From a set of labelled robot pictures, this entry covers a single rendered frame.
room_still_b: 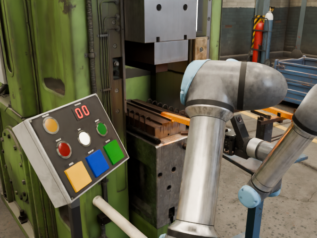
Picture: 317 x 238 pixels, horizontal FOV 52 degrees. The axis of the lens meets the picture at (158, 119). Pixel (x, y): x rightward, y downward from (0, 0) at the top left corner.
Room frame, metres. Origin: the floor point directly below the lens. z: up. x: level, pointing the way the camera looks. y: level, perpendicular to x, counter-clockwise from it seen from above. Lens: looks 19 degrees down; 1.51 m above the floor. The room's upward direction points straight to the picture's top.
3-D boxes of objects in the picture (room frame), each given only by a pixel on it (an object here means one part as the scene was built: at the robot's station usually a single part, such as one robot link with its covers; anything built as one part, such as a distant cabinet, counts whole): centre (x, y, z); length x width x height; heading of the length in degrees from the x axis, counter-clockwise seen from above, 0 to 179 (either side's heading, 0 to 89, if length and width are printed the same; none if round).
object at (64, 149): (0.92, 0.29, 1.09); 0.05 x 0.03 x 0.04; 129
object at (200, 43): (1.77, -0.22, 1.27); 0.09 x 0.02 x 0.17; 129
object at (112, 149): (1.08, 0.17, 1.01); 0.07 x 0.05 x 0.07; 154
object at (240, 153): (1.19, -0.32, 0.99); 0.12 x 0.08 x 0.09; 39
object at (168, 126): (1.63, 0.07, 0.96); 0.42 x 0.20 x 0.09; 39
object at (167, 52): (1.63, 0.07, 1.32); 0.42 x 0.20 x 0.10; 39
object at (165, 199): (1.67, 0.04, 0.69); 0.56 x 0.38 x 0.45; 39
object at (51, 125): (0.94, 0.33, 1.16); 0.05 x 0.03 x 0.04; 129
